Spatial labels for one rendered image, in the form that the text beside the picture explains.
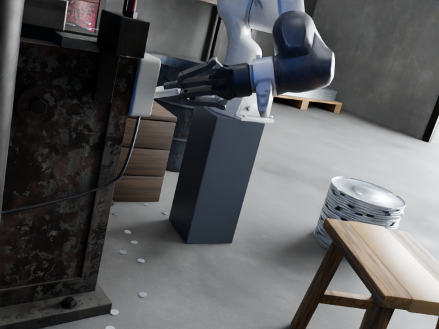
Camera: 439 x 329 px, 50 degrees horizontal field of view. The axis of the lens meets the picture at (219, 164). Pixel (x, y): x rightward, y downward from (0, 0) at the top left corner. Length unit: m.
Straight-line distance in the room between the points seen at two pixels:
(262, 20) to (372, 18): 4.54
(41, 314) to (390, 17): 5.21
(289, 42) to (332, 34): 5.25
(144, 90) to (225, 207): 0.68
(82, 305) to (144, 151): 0.74
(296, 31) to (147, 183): 0.98
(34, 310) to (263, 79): 0.73
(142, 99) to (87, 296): 0.51
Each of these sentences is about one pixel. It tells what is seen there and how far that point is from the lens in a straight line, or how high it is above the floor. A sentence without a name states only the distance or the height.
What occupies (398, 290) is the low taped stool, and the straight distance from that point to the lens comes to 1.03.
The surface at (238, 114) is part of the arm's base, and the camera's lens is 1.53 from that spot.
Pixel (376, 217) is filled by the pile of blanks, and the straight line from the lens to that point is 1.83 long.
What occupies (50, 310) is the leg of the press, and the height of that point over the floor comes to 0.03.
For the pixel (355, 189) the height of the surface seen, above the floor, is 0.24.
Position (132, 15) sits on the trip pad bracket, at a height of 0.71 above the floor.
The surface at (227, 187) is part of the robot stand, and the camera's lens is 1.59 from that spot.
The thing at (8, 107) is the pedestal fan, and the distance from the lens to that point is 0.32.
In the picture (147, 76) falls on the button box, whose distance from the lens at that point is 1.06.
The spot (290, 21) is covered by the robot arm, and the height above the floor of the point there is 0.77.
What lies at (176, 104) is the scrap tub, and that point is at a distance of 2.15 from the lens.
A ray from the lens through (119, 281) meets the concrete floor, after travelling 1.38.
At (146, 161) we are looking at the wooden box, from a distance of 1.80.
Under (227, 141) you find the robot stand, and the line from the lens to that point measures 1.52.
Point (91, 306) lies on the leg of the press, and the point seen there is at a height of 0.03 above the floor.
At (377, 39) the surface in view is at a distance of 5.90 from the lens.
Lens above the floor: 0.76
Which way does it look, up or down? 17 degrees down
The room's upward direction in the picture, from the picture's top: 14 degrees clockwise
